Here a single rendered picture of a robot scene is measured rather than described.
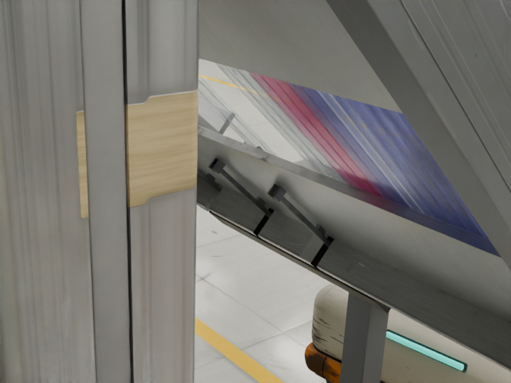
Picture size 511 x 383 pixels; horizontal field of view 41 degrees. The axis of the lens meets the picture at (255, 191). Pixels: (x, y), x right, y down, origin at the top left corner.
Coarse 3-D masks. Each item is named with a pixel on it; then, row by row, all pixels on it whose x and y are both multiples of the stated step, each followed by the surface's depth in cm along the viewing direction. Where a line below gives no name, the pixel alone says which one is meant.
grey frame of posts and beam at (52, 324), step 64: (0, 0) 10; (64, 0) 10; (128, 0) 11; (192, 0) 12; (0, 64) 10; (64, 64) 11; (128, 64) 12; (192, 64) 12; (0, 128) 10; (64, 128) 11; (128, 128) 12; (192, 128) 13; (0, 192) 11; (64, 192) 11; (128, 192) 12; (192, 192) 13; (0, 256) 11; (64, 256) 12; (192, 256) 14; (0, 320) 12; (64, 320) 12; (192, 320) 14
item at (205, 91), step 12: (204, 84) 64; (204, 96) 64; (216, 96) 65; (216, 108) 66; (228, 108) 66; (228, 120) 67; (240, 120) 68; (240, 132) 68; (252, 132) 69; (252, 144) 70; (264, 144) 71
